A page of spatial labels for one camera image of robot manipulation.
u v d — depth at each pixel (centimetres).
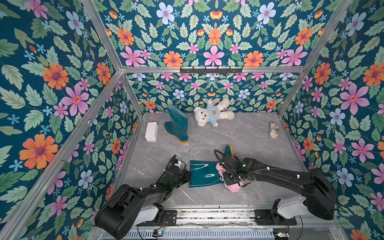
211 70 93
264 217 74
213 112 109
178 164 83
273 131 105
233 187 77
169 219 74
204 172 89
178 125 89
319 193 41
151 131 105
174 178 69
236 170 60
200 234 70
